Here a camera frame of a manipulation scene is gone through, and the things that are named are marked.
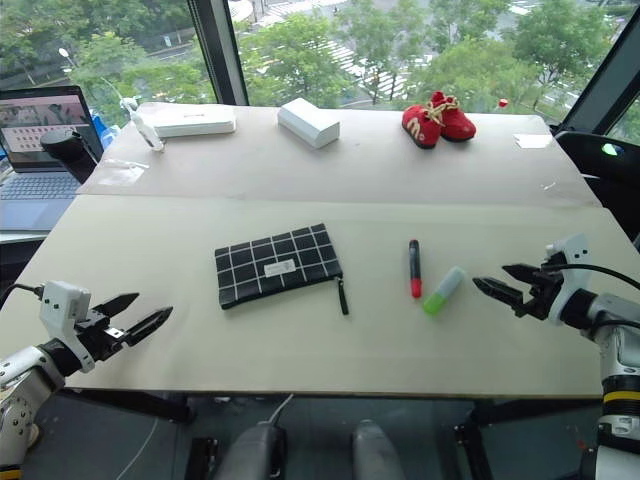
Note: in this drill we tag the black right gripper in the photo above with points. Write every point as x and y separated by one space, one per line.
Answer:
540 300

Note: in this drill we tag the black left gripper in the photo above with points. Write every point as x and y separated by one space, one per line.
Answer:
102 335

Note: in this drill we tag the black grid pencil pouch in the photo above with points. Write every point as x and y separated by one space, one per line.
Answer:
275 265

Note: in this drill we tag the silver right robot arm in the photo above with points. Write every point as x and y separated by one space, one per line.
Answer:
617 345

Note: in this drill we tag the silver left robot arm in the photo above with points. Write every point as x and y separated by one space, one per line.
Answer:
30 365

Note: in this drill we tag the open grey laptop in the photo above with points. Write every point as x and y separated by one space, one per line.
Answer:
30 195

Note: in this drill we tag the green highlighter pen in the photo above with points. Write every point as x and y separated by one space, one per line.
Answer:
442 292

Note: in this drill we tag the red and black marker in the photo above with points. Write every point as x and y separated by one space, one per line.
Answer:
415 270

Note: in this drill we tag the white paper card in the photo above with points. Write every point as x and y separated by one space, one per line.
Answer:
531 140

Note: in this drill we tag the clear plastic bag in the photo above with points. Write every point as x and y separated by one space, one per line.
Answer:
125 167

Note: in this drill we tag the black machine with green light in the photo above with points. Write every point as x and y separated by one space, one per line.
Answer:
610 170

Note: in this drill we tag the red knitted baby shoe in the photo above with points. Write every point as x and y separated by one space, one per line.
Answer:
455 117
420 127

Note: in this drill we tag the black cylindrical device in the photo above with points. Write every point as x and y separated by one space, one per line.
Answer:
67 150

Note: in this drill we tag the dark rounded shape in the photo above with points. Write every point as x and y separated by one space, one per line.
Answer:
375 450
257 450

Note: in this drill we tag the blue plastic bag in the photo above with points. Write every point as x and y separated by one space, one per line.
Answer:
102 131

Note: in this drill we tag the white slim bottle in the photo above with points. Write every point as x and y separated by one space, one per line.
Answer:
145 127

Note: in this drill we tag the flat white box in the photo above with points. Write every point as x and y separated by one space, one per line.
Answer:
195 120

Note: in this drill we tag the white rectangular block box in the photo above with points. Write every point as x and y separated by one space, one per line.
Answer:
307 122

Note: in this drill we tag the dark window pillar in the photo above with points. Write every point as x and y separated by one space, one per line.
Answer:
220 50

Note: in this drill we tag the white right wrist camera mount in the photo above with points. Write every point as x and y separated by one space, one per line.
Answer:
570 280

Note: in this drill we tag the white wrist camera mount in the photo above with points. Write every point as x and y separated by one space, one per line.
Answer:
570 280
62 305

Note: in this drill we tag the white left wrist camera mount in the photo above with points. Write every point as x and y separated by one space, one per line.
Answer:
62 305

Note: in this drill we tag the dark slanted window frame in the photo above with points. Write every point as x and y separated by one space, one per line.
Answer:
600 65

